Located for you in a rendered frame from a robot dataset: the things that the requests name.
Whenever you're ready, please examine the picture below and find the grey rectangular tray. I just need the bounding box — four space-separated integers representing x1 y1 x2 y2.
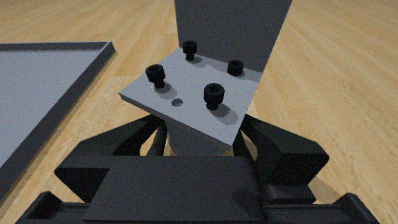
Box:
0 41 115 201

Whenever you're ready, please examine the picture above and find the dark grey cylinder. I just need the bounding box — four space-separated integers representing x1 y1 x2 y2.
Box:
165 121 225 156

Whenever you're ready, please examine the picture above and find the black socket-head screw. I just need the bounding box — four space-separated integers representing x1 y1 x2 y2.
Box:
204 83 225 111
145 64 166 89
183 41 197 61
227 60 244 76

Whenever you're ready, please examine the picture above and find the grey metal bracket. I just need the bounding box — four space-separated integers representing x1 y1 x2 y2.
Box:
118 0 292 151

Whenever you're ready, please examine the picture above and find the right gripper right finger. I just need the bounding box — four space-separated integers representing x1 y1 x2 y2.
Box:
232 114 330 194

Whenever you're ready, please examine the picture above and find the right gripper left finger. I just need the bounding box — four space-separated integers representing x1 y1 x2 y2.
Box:
68 114 168 156

